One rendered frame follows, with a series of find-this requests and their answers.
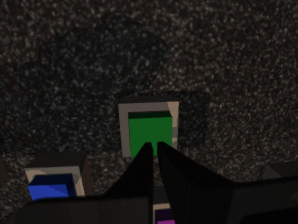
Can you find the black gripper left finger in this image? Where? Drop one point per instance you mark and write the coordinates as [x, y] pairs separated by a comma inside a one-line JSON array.
[[128, 201]]

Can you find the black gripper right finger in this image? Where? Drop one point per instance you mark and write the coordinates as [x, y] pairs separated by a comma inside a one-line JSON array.
[[198, 195]]

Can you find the green button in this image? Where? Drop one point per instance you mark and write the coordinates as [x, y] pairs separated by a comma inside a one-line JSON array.
[[147, 119]]

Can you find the yellow square button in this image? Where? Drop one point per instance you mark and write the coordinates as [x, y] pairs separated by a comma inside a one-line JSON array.
[[281, 169]]

